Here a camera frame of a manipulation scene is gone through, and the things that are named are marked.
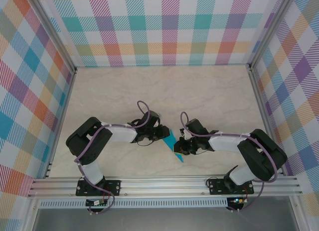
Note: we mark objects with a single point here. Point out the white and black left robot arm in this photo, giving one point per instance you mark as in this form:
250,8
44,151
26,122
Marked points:
122,135

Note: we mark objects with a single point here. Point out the aluminium frame leg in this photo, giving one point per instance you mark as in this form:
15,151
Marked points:
300,216
31,216

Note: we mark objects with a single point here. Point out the grey metal sheet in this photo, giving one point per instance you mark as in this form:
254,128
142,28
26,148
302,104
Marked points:
162,219

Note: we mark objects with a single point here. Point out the aluminium frame upright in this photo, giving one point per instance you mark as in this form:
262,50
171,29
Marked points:
52,29
271,29

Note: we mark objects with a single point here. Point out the aluminium side rail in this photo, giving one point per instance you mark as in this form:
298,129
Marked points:
266,116
66,101

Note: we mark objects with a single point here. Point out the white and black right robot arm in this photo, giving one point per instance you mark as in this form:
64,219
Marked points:
224,144

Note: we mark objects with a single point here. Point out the small circuit board green light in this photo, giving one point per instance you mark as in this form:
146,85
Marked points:
238,200

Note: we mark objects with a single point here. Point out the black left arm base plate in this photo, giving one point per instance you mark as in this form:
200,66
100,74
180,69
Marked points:
115,185

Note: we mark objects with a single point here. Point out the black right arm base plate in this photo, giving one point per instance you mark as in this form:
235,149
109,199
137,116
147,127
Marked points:
214,186

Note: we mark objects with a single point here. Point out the small black circuit board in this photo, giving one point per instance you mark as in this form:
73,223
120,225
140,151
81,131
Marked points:
93,203

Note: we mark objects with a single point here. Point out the aluminium mounting rail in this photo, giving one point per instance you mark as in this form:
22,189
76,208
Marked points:
162,187

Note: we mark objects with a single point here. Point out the blue paper sheet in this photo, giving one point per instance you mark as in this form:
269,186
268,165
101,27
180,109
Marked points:
169,140

